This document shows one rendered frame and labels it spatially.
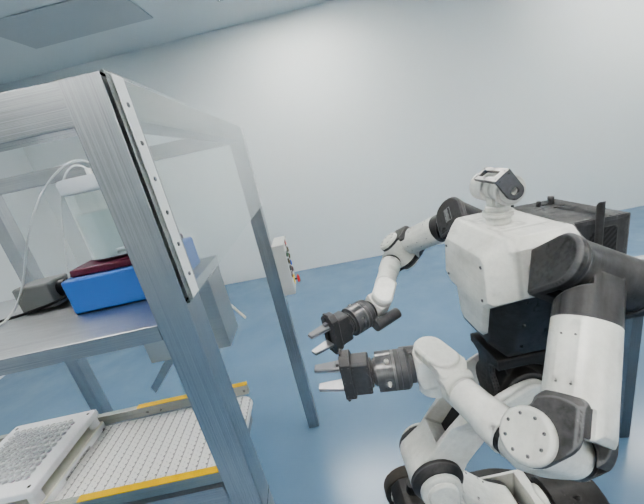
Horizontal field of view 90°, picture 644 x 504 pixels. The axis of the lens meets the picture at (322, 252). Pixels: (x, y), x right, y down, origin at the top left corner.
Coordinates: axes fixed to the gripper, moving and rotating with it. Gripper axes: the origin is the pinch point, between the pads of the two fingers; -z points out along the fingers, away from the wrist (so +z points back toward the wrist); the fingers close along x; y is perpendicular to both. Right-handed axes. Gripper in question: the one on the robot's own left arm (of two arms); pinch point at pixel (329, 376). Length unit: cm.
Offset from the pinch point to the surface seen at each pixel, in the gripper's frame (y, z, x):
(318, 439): 71, -30, 99
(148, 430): 5, -57, 16
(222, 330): 9.7, -27.3, -10.6
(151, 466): -6, -48, 16
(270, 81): 336, -61, -131
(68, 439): -2, -73, 8
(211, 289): 9.9, -26.6, -22.4
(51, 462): -9, -71, 8
